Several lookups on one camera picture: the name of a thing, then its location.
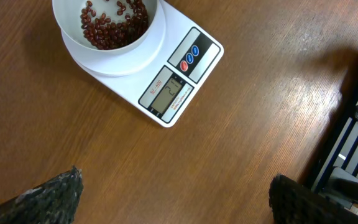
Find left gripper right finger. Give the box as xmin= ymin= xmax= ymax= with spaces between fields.
xmin=269 ymin=174 xmax=358 ymax=224

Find white round bowl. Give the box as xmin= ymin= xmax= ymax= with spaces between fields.
xmin=52 ymin=0 xmax=166 ymax=55

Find white digital kitchen scale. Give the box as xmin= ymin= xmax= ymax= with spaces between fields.
xmin=61 ymin=1 xmax=224 ymax=128

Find black metal rack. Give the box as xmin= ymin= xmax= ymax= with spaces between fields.
xmin=300 ymin=27 xmax=358 ymax=218

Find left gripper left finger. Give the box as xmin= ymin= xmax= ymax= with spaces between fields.
xmin=0 ymin=166 xmax=84 ymax=224

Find red beans in bowl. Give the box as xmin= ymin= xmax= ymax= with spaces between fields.
xmin=80 ymin=0 xmax=149 ymax=50

